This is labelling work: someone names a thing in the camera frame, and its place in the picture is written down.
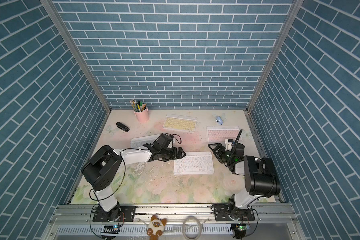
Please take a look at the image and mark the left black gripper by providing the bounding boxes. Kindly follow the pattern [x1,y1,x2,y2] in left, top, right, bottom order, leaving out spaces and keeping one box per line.
[159,147,187,162]

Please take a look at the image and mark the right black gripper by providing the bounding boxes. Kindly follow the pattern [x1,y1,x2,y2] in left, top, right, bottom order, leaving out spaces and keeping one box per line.
[209,143,235,165]

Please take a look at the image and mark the pink keyboard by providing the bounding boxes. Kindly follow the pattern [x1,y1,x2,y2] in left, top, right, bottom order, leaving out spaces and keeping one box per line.
[207,126,240,143]

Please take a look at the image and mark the white keyboard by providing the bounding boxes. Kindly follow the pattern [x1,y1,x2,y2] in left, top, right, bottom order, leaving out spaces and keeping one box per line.
[131,134,160,149]
[174,152,214,175]

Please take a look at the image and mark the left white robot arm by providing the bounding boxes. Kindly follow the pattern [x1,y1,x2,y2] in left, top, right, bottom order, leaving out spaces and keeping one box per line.
[81,145,186,214]

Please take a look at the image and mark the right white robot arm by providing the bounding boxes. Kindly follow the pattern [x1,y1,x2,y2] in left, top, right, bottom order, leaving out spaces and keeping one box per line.
[208,139,281,220]

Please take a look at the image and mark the small blue stapler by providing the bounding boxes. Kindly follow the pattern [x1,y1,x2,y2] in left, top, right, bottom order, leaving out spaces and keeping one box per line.
[216,116,224,125]

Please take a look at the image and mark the yellow keyboard at back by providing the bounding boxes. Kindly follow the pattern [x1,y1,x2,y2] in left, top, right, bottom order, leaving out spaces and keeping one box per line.
[163,114,197,133]

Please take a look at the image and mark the pink pencil cup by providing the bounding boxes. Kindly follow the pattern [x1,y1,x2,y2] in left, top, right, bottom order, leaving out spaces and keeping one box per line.
[134,108,150,123]

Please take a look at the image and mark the pencils in cup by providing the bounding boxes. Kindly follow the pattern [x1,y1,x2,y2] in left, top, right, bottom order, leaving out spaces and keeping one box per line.
[130,100,147,113]

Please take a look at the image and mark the plush toy cat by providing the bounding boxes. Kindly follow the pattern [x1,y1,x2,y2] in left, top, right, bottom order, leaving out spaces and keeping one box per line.
[147,215,168,240]

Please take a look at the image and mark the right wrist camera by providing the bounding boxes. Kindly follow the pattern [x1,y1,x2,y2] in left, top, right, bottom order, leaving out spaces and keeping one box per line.
[225,139,236,152]

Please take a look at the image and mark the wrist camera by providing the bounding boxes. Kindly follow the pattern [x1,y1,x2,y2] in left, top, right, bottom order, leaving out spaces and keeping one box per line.
[225,139,236,152]
[153,133,174,150]

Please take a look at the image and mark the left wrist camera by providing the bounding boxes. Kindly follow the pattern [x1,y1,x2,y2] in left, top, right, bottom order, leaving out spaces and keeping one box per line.
[153,133,174,150]

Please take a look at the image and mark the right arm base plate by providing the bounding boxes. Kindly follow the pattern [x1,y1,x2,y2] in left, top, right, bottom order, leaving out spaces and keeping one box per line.
[210,204,255,222]

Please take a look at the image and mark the coiled white cable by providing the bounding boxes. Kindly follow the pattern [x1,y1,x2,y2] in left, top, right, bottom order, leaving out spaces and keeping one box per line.
[181,215,204,240]

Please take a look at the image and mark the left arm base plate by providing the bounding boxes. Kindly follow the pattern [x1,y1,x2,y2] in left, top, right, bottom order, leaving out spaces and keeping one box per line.
[91,205,137,223]

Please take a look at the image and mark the aluminium front rail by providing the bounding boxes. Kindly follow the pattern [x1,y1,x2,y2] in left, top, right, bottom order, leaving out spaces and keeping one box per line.
[41,203,305,240]

